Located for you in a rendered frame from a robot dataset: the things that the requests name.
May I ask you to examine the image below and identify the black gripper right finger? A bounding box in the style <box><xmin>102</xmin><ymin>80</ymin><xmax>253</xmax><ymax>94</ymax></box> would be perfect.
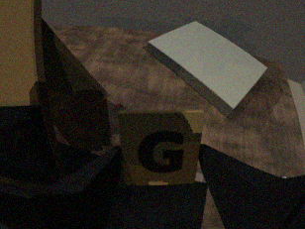
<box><xmin>198</xmin><ymin>145</ymin><xmax>305</xmax><ymax>229</ymax></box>

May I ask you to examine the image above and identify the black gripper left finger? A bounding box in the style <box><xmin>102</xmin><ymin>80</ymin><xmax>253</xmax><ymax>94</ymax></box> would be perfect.
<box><xmin>0</xmin><ymin>146</ymin><xmax>122</xmax><ymax>229</ymax></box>

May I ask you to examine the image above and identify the tan a-frame board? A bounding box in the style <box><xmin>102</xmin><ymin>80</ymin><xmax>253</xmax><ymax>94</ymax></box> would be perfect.
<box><xmin>0</xmin><ymin>0</ymin><xmax>107</xmax><ymax>187</ymax></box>

